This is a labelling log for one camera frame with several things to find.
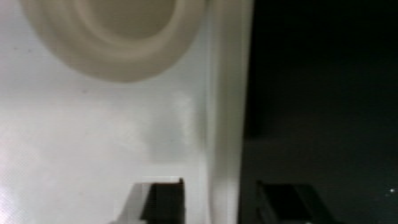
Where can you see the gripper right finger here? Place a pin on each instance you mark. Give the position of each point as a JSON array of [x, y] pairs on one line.
[[290, 205]]

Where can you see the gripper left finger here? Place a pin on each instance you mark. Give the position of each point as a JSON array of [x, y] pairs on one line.
[[155, 203]]

